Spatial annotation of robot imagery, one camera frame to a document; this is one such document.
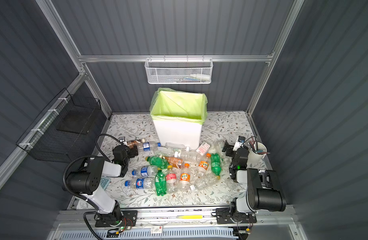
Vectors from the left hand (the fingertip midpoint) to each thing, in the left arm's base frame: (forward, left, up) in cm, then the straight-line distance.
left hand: (126, 146), depth 96 cm
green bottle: (-11, -21, -2) cm, 24 cm away
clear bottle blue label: (-1, -13, 0) cm, 13 cm away
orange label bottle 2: (-17, -48, +1) cm, 51 cm away
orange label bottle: (-27, -36, -1) cm, 45 cm away
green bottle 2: (-16, -56, +2) cm, 58 cm away
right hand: (-6, -69, +7) cm, 70 cm away
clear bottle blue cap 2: (-25, -17, 0) cm, 30 cm away
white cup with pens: (-13, -80, +5) cm, 81 cm away
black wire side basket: (-7, +26, +24) cm, 36 cm away
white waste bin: (-1, -33, +13) cm, 36 cm away
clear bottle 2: (-2, -60, -2) cm, 60 cm away
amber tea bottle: (-14, -32, +2) cm, 35 cm away
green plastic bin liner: (+19, -28, +18) cm, 38 cm away
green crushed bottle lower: (-25, -23, -2) cm, 34 cm away
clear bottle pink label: (-27, -29, -3) cm, 40 cm away
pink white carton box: (-5, -49, +1) cm, 50 cm away
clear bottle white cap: (-7, -41, -6) cm, 42 cm away
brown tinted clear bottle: (+1, -3, +1) cm, 3 cm away
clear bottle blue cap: (-19, -16, +2) cm, 25 cm away
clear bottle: (-4, -29, +1) cm, 29 cm away
